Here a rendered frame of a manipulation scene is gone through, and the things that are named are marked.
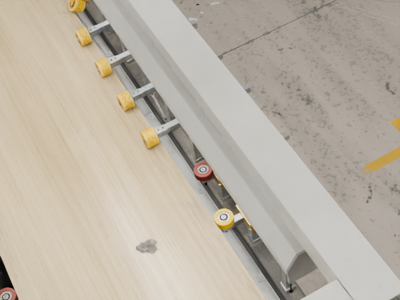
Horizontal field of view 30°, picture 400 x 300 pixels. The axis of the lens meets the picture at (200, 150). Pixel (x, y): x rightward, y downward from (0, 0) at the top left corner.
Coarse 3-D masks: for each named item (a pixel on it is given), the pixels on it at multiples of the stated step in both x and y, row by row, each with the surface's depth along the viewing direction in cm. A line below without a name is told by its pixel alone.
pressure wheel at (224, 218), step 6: (222, 210) 298; (228, 210) 298; (216, 216) 297; (222, 216) 296; (228, 216) 296; (216, 222) 295; (222, 222) 295; (228, 222) 294; (222, 228) 295; (228, 228) 296
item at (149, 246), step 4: (148, 240) 293; (152, 240) 293; (156, 240) 294; (140, 244) 293; (144, 244) 291; (148, 244) 292; (152, 244) 292; (136, 248) 292; (140, 248) 292; (144, 248) 292; (148, 248) 291; (152, 248) 290; (156, 248) 291; (144, 252) 291; (148, 252) 291; (152, 252) 291
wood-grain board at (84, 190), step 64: (0, 0) 395; (64, 0) 388; (0, 64) 365; (64, 64) 360; (0, 128) 340; (64, 128) 335; (128, 128) 331; (0, 192) 318; (64, 192) 314; (128, 192) 310; (192, 192) 306; (64, 256) 295; (128, 256) 291; (192, 256) 288
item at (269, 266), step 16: (96, 16) 408; (112, 32) 397; (112, 48) 392; (128, 64) 383; (144, 96) 372; (160, 96) 366; (160, 112) 360; (176, 144) 352; (192, 160) 341; (208, 192) 335; (240, 224) 317; (240, 240) 319; (256, 240) 309; (256, 256) 307; (272, 256) 306; (272, 272) 302
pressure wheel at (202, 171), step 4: (196, 164) 313; (200, 164) 313; (204, 164) 313; (208, 164) 312; (196, 168) 312; (200, 168) 312; (204, 168) 311; (208, 168) 311; (196, 172) 311; (200, 172) 311; (204, 172) 311; (208, 172) 310; (212, 172) 312; (196, 176) 310; (200, 176) 309; (204, 176) 309; (208, 176) 310; (200, 180) 312; (204, 180) 311
